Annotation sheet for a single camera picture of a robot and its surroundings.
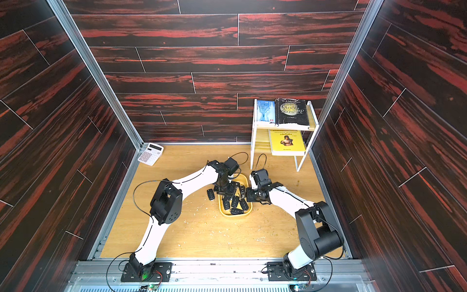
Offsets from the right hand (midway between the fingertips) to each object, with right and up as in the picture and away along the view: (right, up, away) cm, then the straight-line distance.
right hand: (252, 194), depth 93 cm
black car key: (-22, -1, +3) cm, 22 cm away
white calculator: (-62, +21, +20) cm, 69 cm away
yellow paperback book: (+19, +27, +2) cm, 33 cm away
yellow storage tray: (-9, -5, -1) cm, 10 cm away
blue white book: (+6, +42, -5) cm, 43 cm away
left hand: (-10, -1, +1) cm, 10 cm away
